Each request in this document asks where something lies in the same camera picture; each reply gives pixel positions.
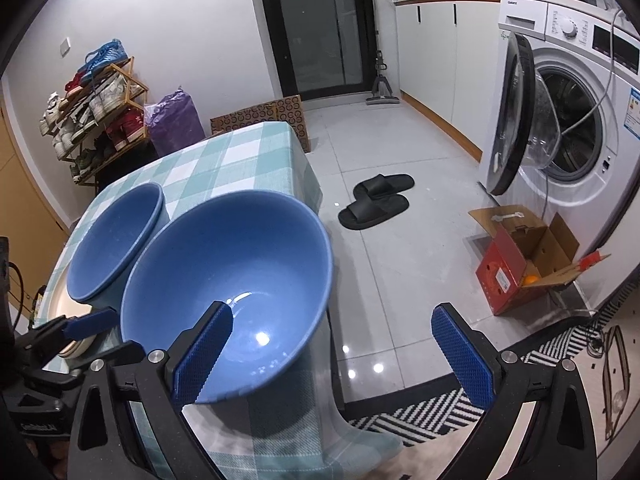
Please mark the red cardboard box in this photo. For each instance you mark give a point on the red cardboard box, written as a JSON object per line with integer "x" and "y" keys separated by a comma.
{"x": 500, "y": 280}

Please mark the teal checked tablecloth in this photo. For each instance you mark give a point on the teal checked tablecloth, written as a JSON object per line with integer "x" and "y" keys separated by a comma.
{"x": 240, "y": 160}

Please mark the black slipper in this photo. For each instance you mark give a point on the black slipper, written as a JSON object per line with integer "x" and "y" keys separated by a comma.
{"x": 385, "y": 185}
{"x": 372, "y": 212}

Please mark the wooden shoe rack with shoes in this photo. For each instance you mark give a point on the wooden shoe rack with shoes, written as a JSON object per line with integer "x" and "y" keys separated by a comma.
{"x": 110, "y": 92}

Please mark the white wall switch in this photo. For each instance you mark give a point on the white wall switch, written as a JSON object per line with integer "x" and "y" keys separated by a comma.
{"x": 65, "y": 46}

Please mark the brown patterned cardboard mat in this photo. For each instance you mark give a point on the brown patterned cardboard mat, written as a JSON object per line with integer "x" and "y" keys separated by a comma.
{"x": 260, "y": 115}

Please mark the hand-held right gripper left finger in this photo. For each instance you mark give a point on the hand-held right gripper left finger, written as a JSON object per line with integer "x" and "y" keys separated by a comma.
{"x": 202, "y": 355}

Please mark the white washing machine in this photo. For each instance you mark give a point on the white washing machine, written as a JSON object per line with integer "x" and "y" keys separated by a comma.
{"x": 530, "y": 15}

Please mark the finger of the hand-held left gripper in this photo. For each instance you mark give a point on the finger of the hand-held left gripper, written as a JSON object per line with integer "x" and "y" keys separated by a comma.
{"x": 92, "y": 324}
{"x": 50, "y": 377}

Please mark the black framed glass door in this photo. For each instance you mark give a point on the black framed glass door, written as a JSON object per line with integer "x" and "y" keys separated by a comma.
{"x": 320, "y": 35}

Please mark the black and white rug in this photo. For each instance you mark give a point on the black and white rug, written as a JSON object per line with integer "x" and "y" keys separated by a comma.
{"x": 425, "y": 414}

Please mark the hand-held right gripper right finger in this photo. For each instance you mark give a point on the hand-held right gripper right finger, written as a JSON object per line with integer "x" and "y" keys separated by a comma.
{"x": 462, "y": 355}

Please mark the yellow wooden door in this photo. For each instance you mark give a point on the yellow wooden door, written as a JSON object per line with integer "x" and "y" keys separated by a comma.
{"x": 25, "y": 185}

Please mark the grey floor mop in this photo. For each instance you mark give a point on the grey floor mop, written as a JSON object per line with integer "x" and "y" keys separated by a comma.
{"x": 382, "y": 97}

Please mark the orange fruit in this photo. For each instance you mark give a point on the orange fruit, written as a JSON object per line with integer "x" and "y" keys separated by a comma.
{"x": 531, "y": 278}

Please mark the white lower cabinet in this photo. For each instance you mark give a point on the white lower cabinet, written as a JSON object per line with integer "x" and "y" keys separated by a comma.
{"x": 430, "y": 60}

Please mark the purple plastic bag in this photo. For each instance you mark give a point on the purple plastic bag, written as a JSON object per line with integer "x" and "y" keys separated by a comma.
{"x": 172, "y": 125}

